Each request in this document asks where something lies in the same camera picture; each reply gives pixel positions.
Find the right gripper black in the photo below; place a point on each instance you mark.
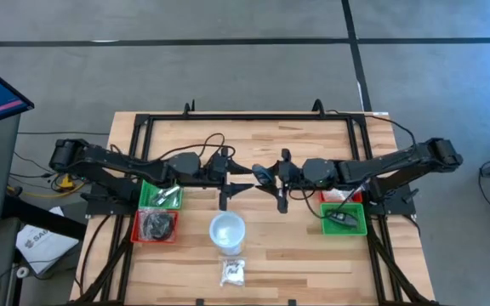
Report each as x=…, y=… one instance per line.
x=284, y=204

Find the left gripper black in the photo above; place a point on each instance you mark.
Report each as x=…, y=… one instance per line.
x=223, y=200

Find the dark grey toiletry bottle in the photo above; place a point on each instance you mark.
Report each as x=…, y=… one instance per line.
x=343, y=219
x=263, y=175

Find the white yellow wipes canister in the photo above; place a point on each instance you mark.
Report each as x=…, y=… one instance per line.
x=227, y=231

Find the white cotton assortment clear bag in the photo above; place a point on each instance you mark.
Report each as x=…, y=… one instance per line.
x=334, y=194
x=233, y=272

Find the nail clipper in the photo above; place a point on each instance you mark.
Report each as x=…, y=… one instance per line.
x=160, y=198
x=172, y=192

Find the blue object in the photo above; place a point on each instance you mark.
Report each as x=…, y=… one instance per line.
x=165, y=225

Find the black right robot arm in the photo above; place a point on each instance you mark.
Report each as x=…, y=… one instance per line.
x=398, y=163

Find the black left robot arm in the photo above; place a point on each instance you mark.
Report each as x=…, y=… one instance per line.
x=113, y=163

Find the red plastic basket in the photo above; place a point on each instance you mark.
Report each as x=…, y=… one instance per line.
x=357, y=197
x=134, y=225

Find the green plastic basket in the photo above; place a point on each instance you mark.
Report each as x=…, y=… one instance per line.
x=355, y=208
x=145, y=191

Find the white printed booklet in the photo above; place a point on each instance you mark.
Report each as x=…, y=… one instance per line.
x=45, y=251

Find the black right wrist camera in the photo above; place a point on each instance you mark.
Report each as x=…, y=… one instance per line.
x=288, y=170

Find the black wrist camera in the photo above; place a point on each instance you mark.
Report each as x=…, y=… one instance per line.
x=288, y=170
x=216, y=166

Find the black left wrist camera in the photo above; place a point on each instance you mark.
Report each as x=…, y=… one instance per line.
x=216, y=166

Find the black aluminium table frame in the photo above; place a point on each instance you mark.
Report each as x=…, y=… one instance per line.
x=249, y=116

